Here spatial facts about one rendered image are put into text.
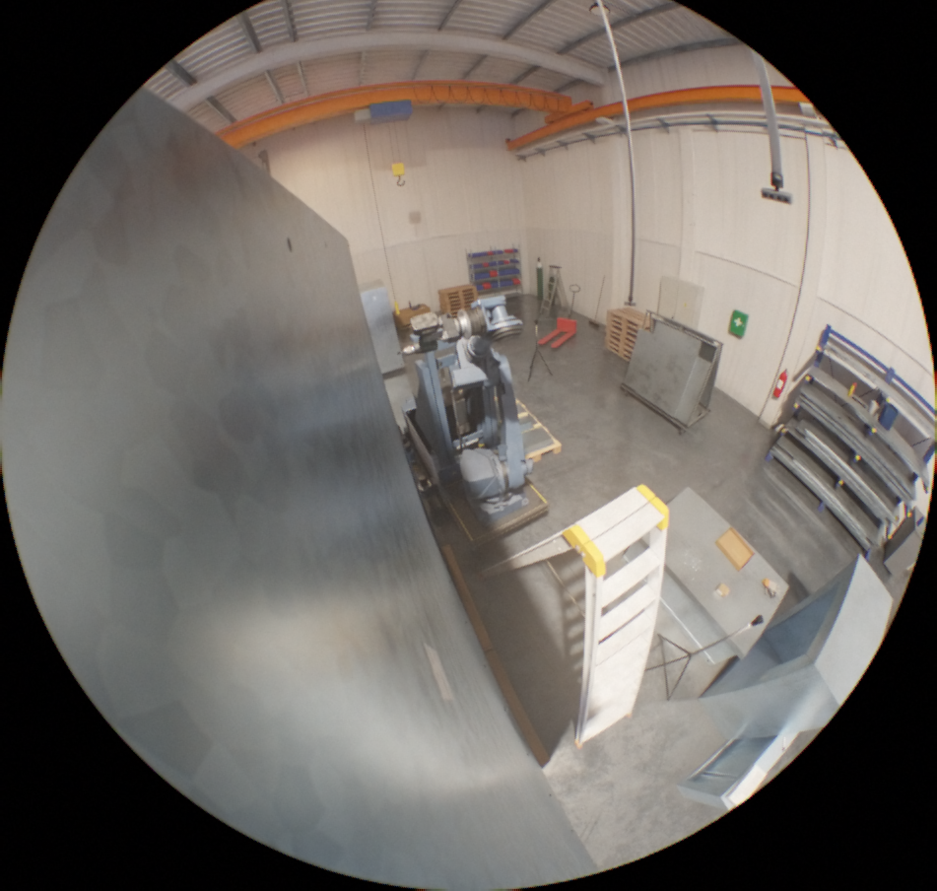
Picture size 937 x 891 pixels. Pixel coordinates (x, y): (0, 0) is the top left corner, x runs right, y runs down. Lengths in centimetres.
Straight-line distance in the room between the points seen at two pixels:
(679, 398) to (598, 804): 536
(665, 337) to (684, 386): 86
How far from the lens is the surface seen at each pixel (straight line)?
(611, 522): 105
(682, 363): 524
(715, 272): 726
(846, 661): 278
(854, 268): 654
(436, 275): 1154
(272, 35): 769
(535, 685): 317
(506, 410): 241
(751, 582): 350
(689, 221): 744
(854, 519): 636
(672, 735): 358
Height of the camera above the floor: 316
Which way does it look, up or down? 37 degrees down
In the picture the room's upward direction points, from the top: 8 degrees counter-clockwise
